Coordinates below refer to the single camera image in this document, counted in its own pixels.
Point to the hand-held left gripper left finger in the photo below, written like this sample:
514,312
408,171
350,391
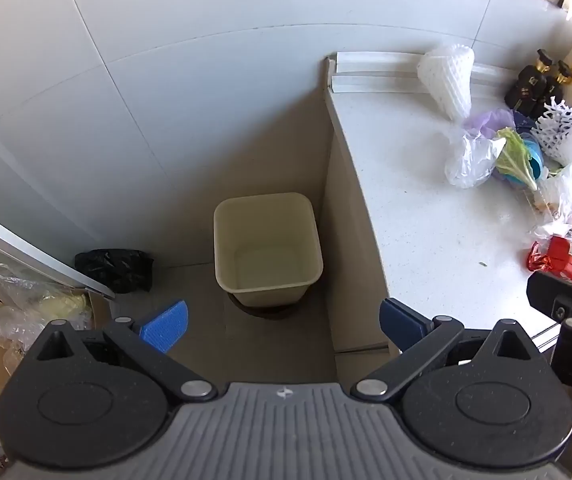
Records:
166,325

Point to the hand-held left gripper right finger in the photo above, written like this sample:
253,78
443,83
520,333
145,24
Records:
399,322

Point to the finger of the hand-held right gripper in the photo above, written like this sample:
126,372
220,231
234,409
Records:
548,292

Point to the cream plastic trash bin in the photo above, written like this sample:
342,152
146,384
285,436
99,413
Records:
266,240

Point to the clear cup with blue bag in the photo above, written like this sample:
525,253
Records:
535,160

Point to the napa cabbage leaf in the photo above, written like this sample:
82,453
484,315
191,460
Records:
513,155

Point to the red snack packet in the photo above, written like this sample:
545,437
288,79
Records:
560,255

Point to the black plastic bag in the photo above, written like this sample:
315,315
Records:
113,270

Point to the crumpled clear plastic bag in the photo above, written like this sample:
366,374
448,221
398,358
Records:
570,185

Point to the crumpled white plastic bag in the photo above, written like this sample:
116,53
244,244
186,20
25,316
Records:
468,160

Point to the clear plastic bag with contents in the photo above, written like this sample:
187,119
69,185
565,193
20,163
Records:
11,320

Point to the white foam fruit net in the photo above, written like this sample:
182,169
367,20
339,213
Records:
448,80
570,135

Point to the purple plastic bag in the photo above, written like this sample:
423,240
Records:
488,122

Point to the black bottle gold collar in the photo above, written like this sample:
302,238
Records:
555,92
528,85

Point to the white counter backsplash strip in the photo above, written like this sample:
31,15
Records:
375,67

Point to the metal door frame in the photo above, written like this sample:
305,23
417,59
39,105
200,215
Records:
31,250

